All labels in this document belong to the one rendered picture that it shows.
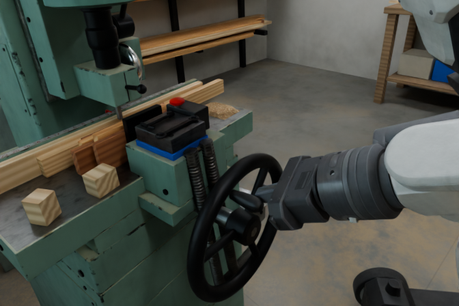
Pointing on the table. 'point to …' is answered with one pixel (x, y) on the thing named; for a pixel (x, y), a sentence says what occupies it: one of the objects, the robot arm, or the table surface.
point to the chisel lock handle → (137, 88)
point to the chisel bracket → (107, 82)
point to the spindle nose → (102, 36)
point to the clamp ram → (139, 120)
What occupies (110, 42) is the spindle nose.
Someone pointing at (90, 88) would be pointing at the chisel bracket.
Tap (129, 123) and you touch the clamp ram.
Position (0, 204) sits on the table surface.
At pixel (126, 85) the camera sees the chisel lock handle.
